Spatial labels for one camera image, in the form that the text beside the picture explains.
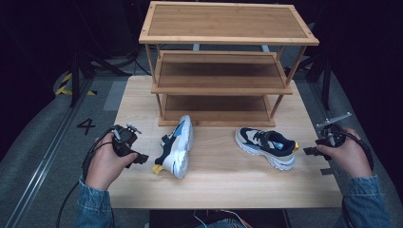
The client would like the thin white wire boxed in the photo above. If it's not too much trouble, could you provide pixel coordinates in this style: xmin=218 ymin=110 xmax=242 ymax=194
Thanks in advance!
xmin=193 ymin=212 xmax=207 ymax=228

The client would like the metal floor rail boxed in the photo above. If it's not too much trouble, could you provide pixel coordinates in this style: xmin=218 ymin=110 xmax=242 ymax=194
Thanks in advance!
xmin=3 ymin=79 xmax=93 ymax=228

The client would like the white navy sneaker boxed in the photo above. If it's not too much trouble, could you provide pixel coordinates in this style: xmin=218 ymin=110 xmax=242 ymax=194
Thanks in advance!
xmin=234 ymin=126 xmax=300 ymax=172
xmin=151 ymin=114 xmax=194 ymax=181

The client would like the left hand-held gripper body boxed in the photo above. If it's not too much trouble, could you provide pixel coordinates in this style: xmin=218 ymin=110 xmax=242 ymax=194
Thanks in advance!
xmin=110 ymin=123 xmax=143 ymax=158

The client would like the black metal stand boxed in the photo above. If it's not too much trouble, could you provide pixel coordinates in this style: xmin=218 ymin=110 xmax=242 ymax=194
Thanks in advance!
xmin=69 ymin=50 xmax=131 ymax=108
xmin=297 ymin=53 xmax=334 ymax=112

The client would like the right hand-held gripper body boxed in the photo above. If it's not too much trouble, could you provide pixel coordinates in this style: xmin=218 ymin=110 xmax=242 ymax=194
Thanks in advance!
xmin=316 ymin=112 xmax=353 ymax=148

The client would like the person's left hand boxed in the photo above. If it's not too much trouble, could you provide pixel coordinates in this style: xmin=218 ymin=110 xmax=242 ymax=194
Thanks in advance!
xmin=85 ymin=132 xmax=140 ymax=191

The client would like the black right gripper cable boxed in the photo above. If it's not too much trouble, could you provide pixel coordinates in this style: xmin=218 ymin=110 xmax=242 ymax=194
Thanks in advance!
xmin=332 ymin=129 xmax=375 ymax=174

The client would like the black floor cable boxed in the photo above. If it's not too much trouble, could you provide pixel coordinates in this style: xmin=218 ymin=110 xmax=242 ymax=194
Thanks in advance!
xmin=126 ymin=53 xmax=153 ymax=77

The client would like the yellow black hazard tape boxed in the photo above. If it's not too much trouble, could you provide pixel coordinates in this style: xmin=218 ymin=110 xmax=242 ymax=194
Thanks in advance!
xmin=55 ymin=72 xmax=98 ymax=97

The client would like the wooden three-tier shoe rack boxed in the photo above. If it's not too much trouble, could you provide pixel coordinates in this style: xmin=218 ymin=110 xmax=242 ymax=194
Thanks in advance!
xmin=138 ymin=0 xmax=320 ymax=128

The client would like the person's denim lap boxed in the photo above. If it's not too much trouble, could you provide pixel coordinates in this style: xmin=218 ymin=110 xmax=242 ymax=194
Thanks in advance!
xmin=193 ymin=218 xmax=251 ymax=228

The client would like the person's right hand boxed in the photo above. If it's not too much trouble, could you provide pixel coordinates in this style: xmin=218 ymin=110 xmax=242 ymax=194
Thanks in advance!
xmin=317 ymin=127 xmax=374 ymax=179

